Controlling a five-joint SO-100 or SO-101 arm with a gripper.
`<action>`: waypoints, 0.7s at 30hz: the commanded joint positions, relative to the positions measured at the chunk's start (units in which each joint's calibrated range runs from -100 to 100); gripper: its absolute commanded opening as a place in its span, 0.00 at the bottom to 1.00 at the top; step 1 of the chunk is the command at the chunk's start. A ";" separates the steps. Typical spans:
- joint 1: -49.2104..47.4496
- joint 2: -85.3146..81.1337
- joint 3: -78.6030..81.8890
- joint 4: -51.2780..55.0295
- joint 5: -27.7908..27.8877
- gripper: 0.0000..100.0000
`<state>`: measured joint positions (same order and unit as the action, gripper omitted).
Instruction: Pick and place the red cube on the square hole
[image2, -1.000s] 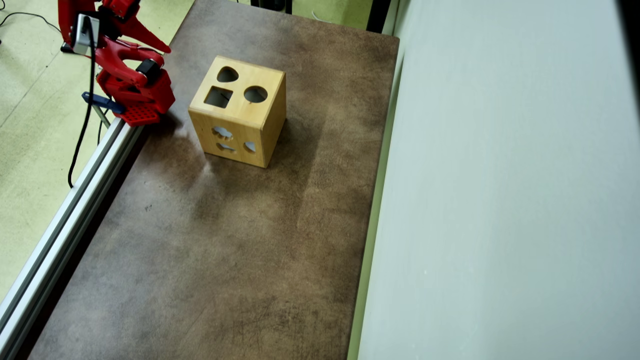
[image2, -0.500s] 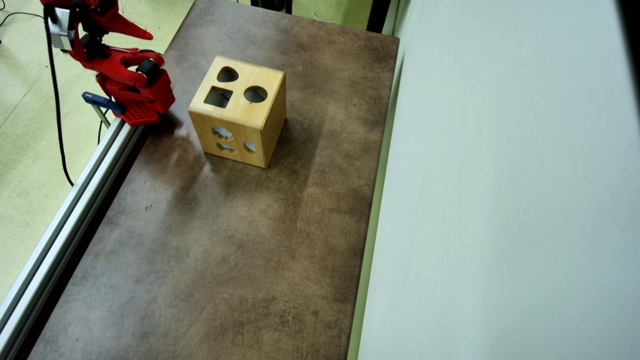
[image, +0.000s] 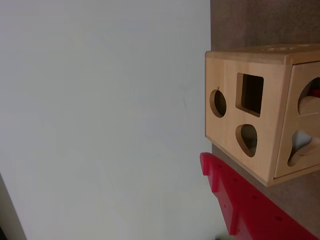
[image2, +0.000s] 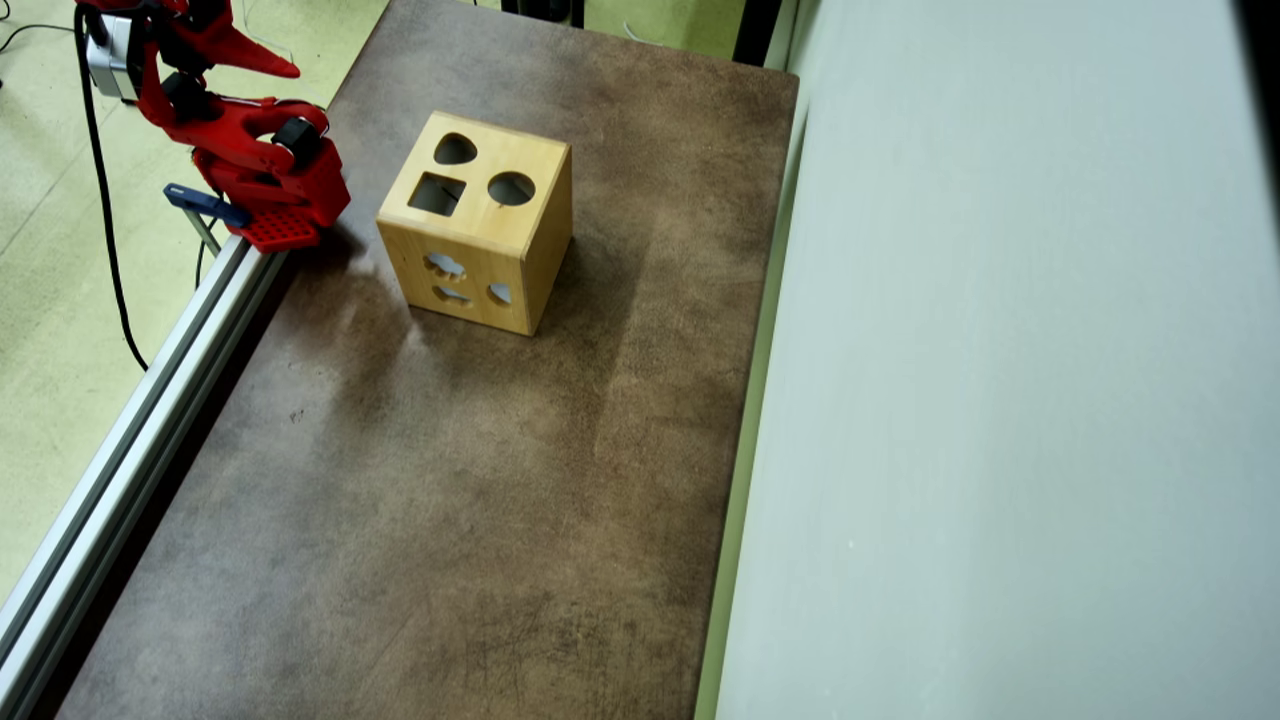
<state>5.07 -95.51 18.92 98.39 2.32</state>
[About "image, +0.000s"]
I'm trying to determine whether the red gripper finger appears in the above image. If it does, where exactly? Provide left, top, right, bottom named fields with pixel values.
left=199, top=152, right=319, bottom=240

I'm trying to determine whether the wooden shape sorter box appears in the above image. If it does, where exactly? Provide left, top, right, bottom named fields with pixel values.
left=204, top=42, right=320, bottom=188

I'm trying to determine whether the pale grey partition panel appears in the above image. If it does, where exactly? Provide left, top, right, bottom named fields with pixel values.
left=0, top=0, right=213, bottom=240

